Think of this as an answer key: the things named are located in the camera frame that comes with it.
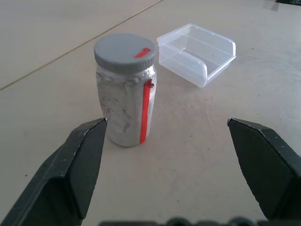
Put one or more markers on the clear plastic bin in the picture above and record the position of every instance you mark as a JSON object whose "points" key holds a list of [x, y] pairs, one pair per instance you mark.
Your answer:
{"points": [[197, 53]]}

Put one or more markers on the grey-lidded jar with red tape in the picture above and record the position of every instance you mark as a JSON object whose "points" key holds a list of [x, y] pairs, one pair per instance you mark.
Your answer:
{"points": [[128, 106]]}

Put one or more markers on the dark object at table edge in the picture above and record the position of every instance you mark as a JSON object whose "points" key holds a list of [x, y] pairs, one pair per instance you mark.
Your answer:
{"points": [[287, 2]]}

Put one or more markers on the grey plastic jar lid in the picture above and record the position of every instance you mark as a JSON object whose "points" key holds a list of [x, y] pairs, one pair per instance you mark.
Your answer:
{"points": [[124, 53]]}

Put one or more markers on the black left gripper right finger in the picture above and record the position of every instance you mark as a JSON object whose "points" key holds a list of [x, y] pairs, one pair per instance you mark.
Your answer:
{"points": [[265, 169]]}

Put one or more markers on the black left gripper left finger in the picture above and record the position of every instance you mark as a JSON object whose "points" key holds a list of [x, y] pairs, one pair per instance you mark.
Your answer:
{"points": [[63, 179]]}

